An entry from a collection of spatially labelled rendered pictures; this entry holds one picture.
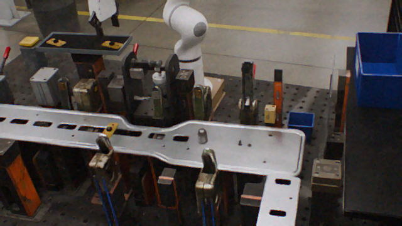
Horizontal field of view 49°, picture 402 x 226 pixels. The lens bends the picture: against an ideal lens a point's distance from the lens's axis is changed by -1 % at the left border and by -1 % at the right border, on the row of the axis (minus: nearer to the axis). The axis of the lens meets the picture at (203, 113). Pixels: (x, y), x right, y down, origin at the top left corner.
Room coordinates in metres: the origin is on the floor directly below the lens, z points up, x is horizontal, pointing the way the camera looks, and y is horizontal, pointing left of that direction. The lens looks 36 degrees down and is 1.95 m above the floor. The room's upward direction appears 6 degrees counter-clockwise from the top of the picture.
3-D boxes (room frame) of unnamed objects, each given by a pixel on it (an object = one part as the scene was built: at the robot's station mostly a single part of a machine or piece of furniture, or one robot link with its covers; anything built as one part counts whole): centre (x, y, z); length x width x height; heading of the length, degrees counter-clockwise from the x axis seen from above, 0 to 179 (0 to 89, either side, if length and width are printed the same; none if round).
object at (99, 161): (1.07, 0.33, 0.87); 0.12 x 0.09 x 0.35; 162
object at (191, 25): (1.76, 0.02, 1.09); 0.19 x 0.12 x 0.24; 32
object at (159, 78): (1.41, 0.17, 0.94); 0.18 x 0.13 x 0.49; 72
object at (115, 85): (1.45, 0.30, 0.89); 0.13 x 0.11 x 0.38; 162
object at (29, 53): (1.72, 0.69, 0.92); 0.08 x 0.08 x 0.44; 72
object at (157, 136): (1.19, 0.16, 0.84); 0.12 x 0.05 x 0.29; 162
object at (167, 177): (1.00, 0.13, 0.84); 0.11 x 0.08 x 0.29; 162
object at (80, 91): (1.45, 0.44, 0.89); 0.13 x 0.11 x 0.38; 162
